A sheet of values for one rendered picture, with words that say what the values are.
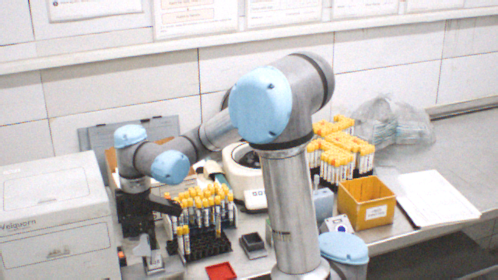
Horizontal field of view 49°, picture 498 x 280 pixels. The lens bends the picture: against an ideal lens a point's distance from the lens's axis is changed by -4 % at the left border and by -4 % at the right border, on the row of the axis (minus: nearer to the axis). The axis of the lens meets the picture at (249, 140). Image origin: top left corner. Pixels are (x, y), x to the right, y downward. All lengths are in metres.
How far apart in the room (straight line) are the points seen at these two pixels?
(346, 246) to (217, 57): 0.97
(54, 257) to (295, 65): 0.76
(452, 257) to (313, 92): 1.84
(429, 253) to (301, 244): 1.71
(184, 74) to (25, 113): 0.54
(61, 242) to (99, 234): 0.09
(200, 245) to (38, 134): 0.68
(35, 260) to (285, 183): 0.67
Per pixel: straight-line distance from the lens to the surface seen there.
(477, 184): 2.06
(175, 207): 1.42
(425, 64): 2.42
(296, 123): 0.94
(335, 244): 1.21
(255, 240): 1.64
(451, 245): 2.79
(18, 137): 1.95
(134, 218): 1.39
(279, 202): 1.01
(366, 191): 1.83
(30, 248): 1.39
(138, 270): 1.53
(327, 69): 1.01
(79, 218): 1.35
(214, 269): 1.57
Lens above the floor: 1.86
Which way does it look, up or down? 26 degrees down
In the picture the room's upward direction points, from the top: 1 degrees counter-clockwise
